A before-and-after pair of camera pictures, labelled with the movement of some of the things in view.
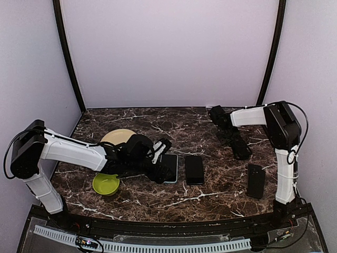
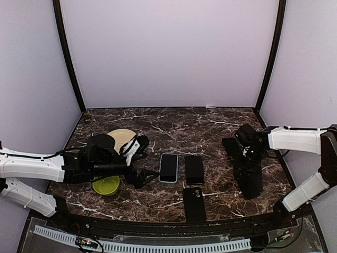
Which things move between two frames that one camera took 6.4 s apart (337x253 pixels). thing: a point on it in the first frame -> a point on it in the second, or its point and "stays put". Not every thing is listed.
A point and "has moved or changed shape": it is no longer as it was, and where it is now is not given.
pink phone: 169,163 stays put
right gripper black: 226,141 -> 238,163
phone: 256,181 has moved or changed shape
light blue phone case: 169,165 stays put
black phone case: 195,170 stays put
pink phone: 194,170 stays put
